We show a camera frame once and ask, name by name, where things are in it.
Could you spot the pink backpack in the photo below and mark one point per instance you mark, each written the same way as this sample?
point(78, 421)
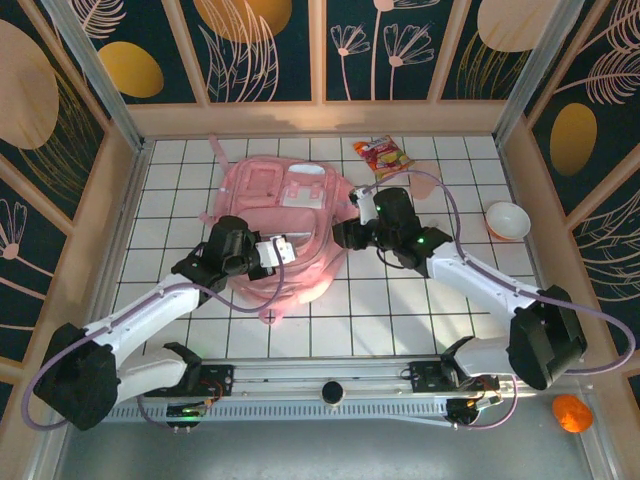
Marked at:
point(280, 200)

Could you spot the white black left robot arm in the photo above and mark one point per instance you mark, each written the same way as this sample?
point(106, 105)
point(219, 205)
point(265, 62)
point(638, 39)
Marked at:
point(150, 310)

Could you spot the colourful snack bag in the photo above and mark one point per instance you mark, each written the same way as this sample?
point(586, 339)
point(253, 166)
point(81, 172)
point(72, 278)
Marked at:
point(384, 159)

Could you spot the translucent pink cup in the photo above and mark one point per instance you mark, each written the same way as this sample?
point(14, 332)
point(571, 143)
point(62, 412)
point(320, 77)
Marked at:
point(429, 187)

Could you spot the white bowl with orange rim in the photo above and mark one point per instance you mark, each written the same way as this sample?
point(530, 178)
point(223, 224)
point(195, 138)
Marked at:
point(507, 220)

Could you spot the black controller board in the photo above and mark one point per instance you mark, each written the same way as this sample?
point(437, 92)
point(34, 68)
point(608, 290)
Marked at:
point(184, 414)
point(467, 407)

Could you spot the black round knob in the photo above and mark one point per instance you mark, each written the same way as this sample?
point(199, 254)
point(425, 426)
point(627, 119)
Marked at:
point(333, 392)

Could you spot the orange crumpled ball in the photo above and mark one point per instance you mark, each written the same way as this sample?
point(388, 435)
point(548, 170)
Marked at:
point(572, 415)

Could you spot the aluminium side rail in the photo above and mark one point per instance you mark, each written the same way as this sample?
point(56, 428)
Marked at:
point(125, 225)

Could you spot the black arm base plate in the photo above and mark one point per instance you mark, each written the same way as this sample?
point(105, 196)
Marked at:
point(425, 375)
point(220, 377)

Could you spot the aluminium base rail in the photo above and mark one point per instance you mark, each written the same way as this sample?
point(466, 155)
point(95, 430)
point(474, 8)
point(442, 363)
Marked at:
point(300, 370)

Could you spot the aluminium frame post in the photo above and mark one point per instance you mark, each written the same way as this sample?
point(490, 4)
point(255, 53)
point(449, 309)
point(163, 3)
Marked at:
point(95, 70)
point(537, 70)

